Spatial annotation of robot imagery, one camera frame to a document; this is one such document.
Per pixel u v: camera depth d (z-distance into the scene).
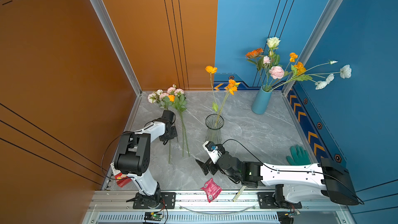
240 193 0.76
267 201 0.72
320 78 0.73
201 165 0.63
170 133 0.82
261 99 0.98
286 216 0.70
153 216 0.71
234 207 0.72
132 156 0.48
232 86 0.69
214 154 0.61
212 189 0.76
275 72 0.84
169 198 0.74
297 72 0.81
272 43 0.85
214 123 0.82
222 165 0.54
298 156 0.86
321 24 0.83
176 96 1.15
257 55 0.83
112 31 0.86
